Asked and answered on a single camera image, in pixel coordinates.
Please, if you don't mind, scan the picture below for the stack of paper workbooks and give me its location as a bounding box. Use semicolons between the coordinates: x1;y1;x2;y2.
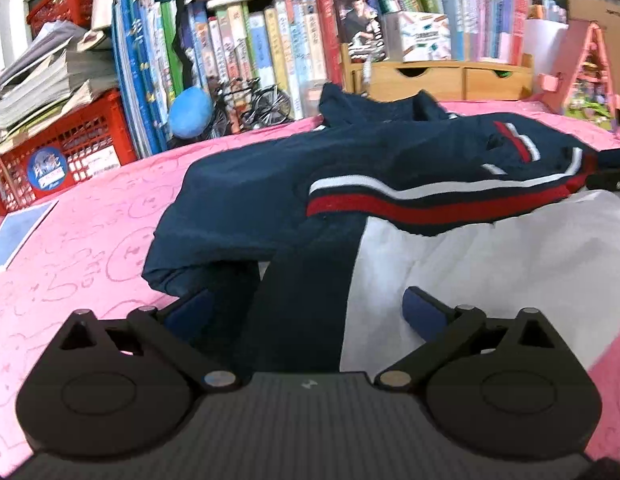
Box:
0;20;121;153

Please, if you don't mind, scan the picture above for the row of tall blue books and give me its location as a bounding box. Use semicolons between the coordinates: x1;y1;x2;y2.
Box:
111;0;186;158

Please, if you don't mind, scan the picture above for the blue notebook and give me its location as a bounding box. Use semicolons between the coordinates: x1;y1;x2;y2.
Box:
0;200;58;273

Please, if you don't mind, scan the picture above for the row of thick shelf books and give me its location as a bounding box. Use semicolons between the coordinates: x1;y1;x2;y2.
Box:
182;0;343;126

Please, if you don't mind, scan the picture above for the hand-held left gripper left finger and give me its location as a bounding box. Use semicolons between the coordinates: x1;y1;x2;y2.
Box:
57;287;243;393

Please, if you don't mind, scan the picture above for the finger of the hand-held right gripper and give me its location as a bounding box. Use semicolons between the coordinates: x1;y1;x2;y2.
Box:
585;149;620;193

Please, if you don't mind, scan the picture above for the pink rabbit-print blanket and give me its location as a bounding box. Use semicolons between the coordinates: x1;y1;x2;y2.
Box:
0;100;620;478

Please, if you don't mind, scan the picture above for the small red plastic crate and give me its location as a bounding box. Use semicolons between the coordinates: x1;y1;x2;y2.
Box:
26;0;98;38

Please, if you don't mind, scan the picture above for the white translucent container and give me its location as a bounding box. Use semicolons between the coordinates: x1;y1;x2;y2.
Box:
522;20;571;78

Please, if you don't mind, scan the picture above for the row of pink blue books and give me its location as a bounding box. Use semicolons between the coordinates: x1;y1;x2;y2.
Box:
437;0;566;66

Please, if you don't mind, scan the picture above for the brown cardboard box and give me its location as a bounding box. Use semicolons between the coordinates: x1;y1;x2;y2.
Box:
567;0;620;61

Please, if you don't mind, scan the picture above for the white printed cardboard box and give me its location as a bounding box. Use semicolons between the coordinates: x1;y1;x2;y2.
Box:
382;11;452;63

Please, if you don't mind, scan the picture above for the pink toy house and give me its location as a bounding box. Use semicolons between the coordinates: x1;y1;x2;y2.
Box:
532;20;620;133

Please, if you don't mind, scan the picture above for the blue plush ball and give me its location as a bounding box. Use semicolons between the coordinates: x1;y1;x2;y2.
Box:
168;86;214;139

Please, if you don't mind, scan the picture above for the black miniature bicycle model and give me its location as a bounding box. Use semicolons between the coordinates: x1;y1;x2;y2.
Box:
210;78;294;133

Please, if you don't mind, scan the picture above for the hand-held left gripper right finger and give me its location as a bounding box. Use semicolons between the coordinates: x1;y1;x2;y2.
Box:
375;286;558;393

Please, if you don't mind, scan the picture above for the smartphone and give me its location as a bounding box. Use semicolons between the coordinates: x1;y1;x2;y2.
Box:
332;0;389;63

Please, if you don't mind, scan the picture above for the navy and white jacket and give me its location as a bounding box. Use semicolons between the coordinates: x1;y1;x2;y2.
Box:
141;82;620;376

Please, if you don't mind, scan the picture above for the wooden drawer organizer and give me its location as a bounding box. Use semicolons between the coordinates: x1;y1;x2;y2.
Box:
340;42;535;103

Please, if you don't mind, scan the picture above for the large red plastic crate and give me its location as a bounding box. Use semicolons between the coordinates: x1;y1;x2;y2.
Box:
0;89;138;216

